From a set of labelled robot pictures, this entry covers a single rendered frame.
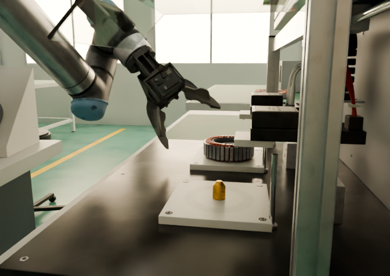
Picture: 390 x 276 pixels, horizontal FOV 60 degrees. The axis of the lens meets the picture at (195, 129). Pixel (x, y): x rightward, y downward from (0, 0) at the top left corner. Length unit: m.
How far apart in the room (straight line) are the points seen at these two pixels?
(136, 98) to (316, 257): 5.27
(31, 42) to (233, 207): 0.44
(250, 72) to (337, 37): 4.93
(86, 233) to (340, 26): 0.37
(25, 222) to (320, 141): 0.97
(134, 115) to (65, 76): 4.87
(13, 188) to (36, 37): 0.52
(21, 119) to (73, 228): 0.60
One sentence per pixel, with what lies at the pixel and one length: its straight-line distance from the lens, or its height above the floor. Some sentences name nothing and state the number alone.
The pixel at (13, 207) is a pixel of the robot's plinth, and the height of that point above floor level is 0.59.
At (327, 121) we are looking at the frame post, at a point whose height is 0.94.
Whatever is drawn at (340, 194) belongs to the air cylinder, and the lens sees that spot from 0.49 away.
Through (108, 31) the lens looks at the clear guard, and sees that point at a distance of 0.45.
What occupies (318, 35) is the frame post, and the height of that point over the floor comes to 1.00.
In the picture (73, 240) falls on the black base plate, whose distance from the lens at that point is 0.46.
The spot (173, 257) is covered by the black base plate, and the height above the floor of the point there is 0.77.
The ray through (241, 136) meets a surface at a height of 0.88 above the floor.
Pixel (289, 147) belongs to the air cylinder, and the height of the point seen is 0.82.
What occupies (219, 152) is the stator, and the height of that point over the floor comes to 0.80.
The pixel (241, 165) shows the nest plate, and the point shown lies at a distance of 0.69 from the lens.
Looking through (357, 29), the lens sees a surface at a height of 1.03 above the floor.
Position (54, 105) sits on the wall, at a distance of 6.16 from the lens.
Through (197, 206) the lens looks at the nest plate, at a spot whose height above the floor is 0.78.
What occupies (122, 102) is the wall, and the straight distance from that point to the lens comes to 5.62.
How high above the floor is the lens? 0.98
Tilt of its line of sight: 11 degrees down
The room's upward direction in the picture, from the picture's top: straight up
